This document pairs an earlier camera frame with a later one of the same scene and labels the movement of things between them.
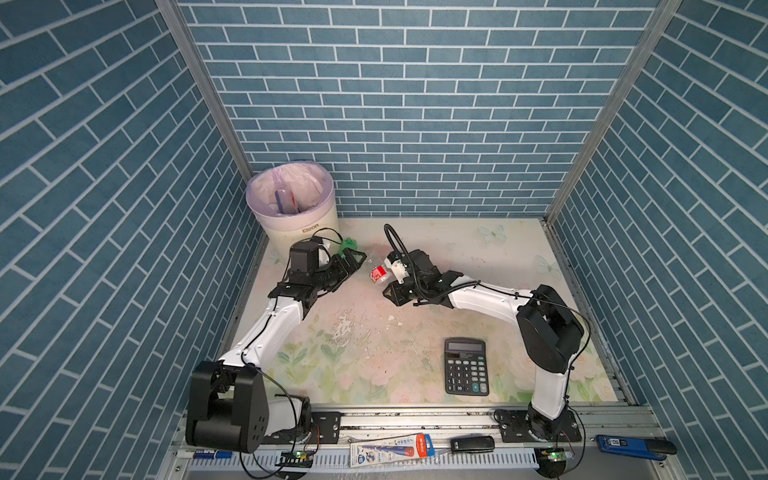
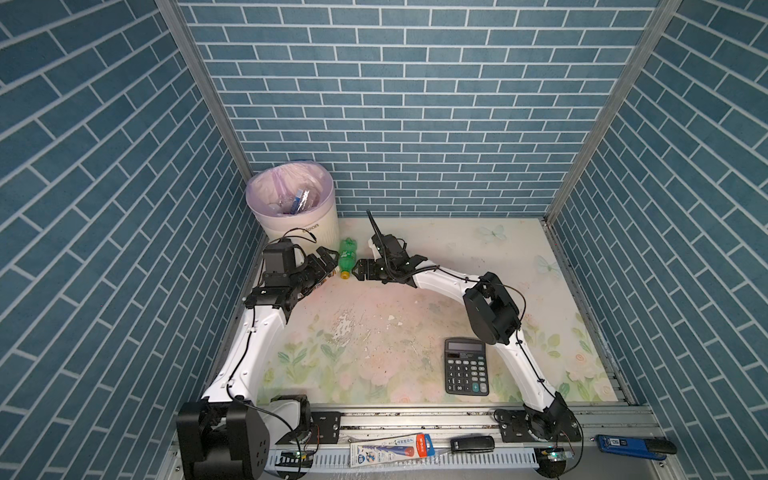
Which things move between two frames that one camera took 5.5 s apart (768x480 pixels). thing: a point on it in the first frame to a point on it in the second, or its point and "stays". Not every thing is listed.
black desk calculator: (465, 365) stays
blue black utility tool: (657, 449) stays
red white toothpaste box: (391, 449) stays
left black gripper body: (329, 275) to (308, 274)
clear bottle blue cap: (287, 202) to (300, 201)
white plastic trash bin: (293, 202) stays
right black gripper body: (406, 291) to (376, 271)
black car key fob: (472, 444) stays
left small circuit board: (298, 458) stays
